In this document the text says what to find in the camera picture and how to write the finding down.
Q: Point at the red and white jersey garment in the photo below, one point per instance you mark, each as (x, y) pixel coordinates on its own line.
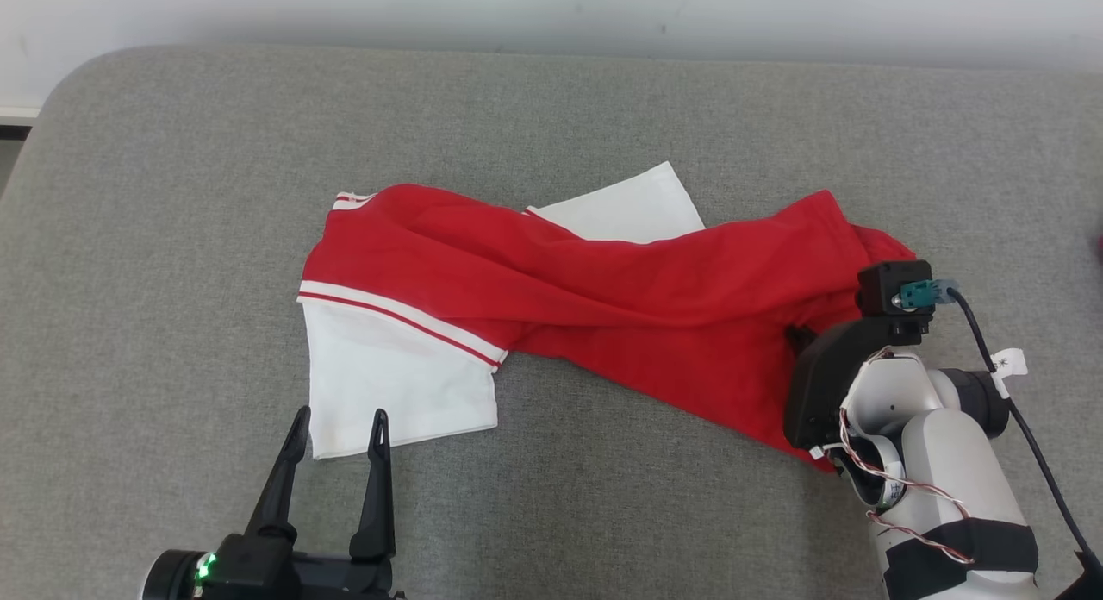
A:
(646, 298)

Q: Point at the white wall baseboard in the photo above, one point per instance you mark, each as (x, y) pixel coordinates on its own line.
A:
(17, 115)

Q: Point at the grey fabric sofa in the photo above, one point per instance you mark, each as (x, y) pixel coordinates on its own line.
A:
(603, 514)

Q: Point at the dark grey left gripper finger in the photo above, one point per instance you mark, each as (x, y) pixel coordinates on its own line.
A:
(377, 505)
(280, 488)

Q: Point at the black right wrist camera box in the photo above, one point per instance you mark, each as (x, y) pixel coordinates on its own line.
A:
(879, 285)

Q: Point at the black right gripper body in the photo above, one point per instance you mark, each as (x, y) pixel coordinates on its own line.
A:
(819, 393)

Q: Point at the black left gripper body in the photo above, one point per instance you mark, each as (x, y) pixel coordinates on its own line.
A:
(293, 578)

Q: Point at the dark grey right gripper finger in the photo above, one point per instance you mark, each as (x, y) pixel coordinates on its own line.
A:
(801, 337)

